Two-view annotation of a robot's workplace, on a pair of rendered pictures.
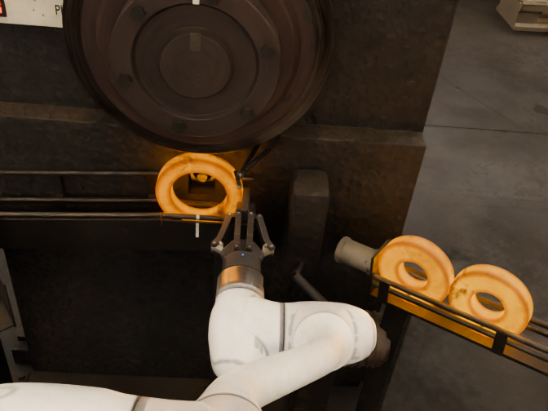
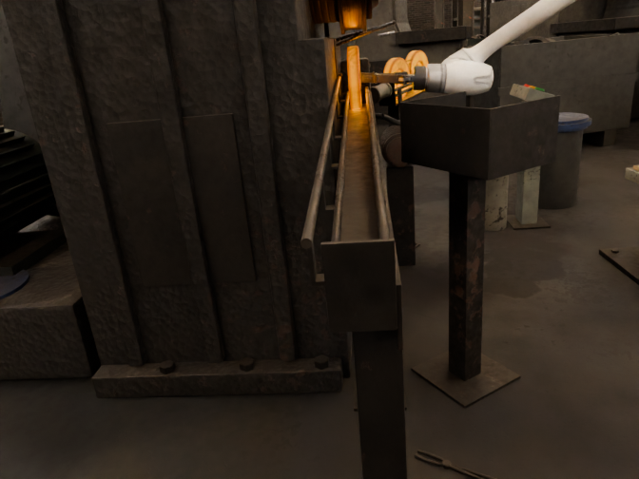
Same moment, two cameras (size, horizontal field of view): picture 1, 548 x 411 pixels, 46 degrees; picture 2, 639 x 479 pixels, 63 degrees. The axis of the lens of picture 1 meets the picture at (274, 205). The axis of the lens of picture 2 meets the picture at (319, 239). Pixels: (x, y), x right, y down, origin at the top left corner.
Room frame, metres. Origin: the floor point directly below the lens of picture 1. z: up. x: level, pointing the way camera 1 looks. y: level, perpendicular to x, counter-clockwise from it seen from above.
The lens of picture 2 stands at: (0.94, 1.83, 0.86)
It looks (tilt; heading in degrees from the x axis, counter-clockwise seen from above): 21 degrees down; 280
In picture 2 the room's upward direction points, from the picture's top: 5 degrees counter-clockwise
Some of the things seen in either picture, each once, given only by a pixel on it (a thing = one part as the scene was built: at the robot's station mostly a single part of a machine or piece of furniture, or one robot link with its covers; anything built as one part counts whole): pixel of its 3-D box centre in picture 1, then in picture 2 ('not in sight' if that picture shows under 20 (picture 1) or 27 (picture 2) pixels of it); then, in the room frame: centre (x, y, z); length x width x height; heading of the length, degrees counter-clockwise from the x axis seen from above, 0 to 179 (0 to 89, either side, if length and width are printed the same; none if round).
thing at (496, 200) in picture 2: not in sight; (494, 172); (0.54, -0.52, 0.26); 0.12 x 0.12 x 0.52
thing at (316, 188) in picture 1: (304, 222); (355, 94); (1.10, -0.07, 0.68); 0.11 x 0.08 x 0.24; 4
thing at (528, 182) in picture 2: not in sight; (529, 156); (0.38, -0.57, 0.31); 0.24 x 0.16 x 0.62; 94
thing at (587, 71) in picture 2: not in sight; (533, 91); (-0.04, -2.37, 0.39); 1.03 x 0.83 x 0.77; 19
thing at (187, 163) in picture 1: (199, 191); (354, 78); (1.08, 0.16, 0.75); 0.18 x 0.03 x 0.18; 93
